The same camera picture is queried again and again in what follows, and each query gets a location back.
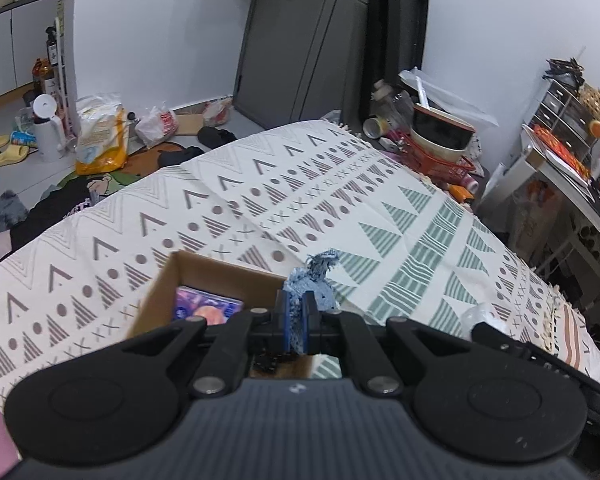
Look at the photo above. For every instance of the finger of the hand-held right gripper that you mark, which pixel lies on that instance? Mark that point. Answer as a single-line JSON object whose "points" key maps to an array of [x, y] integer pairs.
{"points": [[490, 335]]}

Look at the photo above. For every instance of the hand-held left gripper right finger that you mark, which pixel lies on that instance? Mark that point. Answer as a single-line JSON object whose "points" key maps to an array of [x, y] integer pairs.
{"points": [[310, 320]]}

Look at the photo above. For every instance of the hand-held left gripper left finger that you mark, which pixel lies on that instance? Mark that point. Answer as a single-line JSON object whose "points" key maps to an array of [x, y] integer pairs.
{"points": [[281, 320]]}

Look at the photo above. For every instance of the blue denim fabric toy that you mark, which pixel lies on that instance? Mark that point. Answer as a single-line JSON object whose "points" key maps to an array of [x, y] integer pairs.
{"points": [[315, 280]]}

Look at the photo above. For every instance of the brown cardboard box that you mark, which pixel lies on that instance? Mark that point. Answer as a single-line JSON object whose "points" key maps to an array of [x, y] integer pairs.
{"points": [[200, 270]]}

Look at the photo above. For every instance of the white fluffy soft object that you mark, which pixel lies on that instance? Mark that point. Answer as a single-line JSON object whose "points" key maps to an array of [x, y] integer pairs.
{"points": [[480, 312]]}

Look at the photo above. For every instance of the purple orange printed item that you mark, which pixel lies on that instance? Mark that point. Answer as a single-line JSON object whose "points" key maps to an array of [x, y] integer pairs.
{"points": [[205, 305]]}

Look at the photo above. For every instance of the clear bag orange print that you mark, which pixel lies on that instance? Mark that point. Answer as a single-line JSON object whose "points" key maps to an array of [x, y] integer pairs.
{"points": [[535, 210]]}

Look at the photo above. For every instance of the white geometric patterned blanket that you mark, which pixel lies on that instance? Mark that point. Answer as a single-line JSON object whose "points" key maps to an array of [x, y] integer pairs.
{"points": [[330, 185]]}

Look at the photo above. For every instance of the white desk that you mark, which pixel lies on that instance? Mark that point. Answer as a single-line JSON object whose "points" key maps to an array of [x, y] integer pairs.
{"points": [[570, 185]]}

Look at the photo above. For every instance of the red plastic basket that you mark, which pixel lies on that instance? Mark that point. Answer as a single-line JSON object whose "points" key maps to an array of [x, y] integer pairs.
{"points": [[440, 165]]}

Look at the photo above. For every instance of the black slipper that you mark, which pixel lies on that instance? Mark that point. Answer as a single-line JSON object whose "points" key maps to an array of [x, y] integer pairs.
{"points": [[217, 136], [180, 155]]}

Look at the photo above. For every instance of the red orange flat box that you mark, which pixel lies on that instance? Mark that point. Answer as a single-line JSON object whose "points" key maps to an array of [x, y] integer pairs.
{"points": [[560, 150]]}

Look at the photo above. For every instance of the tin can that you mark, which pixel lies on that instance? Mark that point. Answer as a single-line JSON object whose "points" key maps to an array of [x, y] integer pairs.
{"points": [[375, 126]]}

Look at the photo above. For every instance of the black paper bowl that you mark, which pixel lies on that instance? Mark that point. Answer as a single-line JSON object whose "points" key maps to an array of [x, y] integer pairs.
{"points": [[442, 125]]}

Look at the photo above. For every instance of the small white orange plastic bag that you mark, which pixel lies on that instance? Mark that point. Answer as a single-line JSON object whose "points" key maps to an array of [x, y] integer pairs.
{"points": [[217, 112]]}

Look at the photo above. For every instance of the flat cardboard piece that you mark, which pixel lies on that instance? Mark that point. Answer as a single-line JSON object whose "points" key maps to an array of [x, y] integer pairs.
{"points": [[189, 123]]}

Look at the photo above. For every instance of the cartoon floor mat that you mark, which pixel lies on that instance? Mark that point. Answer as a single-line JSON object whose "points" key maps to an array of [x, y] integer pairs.
{"points": [[102, 182]]}

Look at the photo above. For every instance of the white red plastic bag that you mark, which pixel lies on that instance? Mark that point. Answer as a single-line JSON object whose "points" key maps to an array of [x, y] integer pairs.
{"points": [[155, 125]]}

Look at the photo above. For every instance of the orange fruit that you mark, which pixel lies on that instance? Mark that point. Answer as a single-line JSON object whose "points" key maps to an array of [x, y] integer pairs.
{"points": [[597, 128]]}

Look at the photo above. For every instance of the grey drawer unit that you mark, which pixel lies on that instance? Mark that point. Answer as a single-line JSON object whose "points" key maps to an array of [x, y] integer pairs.
{"points": [[560, 107]]}

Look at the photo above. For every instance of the yellow printed food bag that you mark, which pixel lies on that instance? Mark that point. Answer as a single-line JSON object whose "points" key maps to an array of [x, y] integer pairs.
{"points": [[102, 135]]}

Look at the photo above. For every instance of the black clothing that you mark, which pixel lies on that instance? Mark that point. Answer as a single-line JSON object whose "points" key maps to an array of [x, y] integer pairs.
{"points": [[45, 210]]}

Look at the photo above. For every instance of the black tangled item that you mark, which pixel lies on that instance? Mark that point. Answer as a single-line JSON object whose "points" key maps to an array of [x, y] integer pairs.
{"points": [[565, 70]]}

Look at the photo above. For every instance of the grey wardrobe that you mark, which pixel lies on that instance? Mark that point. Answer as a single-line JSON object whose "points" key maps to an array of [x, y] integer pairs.
{"points": [[300, 40]]}

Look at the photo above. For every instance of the grey cloth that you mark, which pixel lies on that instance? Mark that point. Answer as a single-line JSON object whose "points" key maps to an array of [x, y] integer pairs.
{"points": [[2, 210]]}

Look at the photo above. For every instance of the white electric kettle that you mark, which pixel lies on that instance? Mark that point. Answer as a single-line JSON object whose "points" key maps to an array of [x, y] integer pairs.
{"points": [[47, 130]]}

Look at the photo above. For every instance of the black folded stand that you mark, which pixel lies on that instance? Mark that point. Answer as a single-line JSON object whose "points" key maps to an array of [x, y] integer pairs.
{"points": [[395, 30]]}

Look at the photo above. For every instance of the blue snack can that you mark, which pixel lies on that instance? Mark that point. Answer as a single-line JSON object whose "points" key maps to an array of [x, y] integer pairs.
{"points": [[22, 137]]}

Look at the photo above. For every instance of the white narrow rack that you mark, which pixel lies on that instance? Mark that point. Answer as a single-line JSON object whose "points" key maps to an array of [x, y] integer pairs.
{"points": [[62, 60]]}

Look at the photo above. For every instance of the brown bottle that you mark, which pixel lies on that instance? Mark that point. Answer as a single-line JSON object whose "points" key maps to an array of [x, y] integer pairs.
{"points": [[41, 72]]}

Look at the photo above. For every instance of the black spray bottle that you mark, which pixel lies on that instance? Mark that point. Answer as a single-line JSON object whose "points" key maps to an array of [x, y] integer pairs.
{"points": [[52, 47]]}

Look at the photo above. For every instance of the white floor cabinet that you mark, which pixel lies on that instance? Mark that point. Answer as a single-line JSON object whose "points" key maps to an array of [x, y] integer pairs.
{"points": [[15, 45]]}

